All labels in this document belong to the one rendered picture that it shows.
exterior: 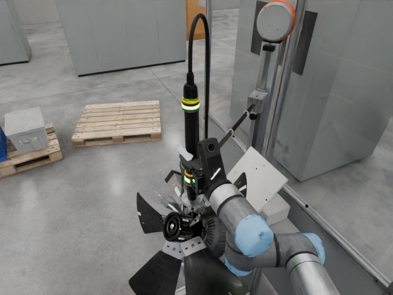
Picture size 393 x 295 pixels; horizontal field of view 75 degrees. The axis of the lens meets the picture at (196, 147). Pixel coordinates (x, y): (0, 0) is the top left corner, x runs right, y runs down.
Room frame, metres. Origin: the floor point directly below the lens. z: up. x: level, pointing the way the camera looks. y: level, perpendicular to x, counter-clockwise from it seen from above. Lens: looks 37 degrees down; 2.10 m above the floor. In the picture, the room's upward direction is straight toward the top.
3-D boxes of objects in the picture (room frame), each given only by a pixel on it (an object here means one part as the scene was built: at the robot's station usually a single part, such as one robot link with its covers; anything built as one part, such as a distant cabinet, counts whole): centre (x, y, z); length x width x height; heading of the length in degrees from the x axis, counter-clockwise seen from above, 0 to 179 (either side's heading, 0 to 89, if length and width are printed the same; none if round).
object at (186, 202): (0.59, 0.01, 1.50); 0.09 x 0.07 x 0.10; 150
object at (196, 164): (0.48, -0.04, 1.64); 0.12 x 0.08 x 0.09; 25
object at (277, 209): (1.00, -0.43, 0.92); 0.17 x 0.16 x 0.11; 115
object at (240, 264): (0.34, -0.12, 1.54); 0.11 x 0.08 x 0.11; 90
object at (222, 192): (0.41, -0.07, 1.64); 0.08 x 0.05 x 0.08; 115
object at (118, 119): (3.41, 1.16, 0.07); 1.20 x 1.00 x 0.15; 98
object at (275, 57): (1.20, -0.34, 0.90); 0.08 x 0.06 x 1.80; 60
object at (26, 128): (2.78, 2.16, 0.31); 0.60 x 0.42 x 0.33; 31
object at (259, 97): (1.12, -0.30, 1.55); 0.10 x 0.07 x 0.09; 150
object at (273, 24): (1.20, -0.34, 1.88); 0.16 x 0.07 x 0.16; 60
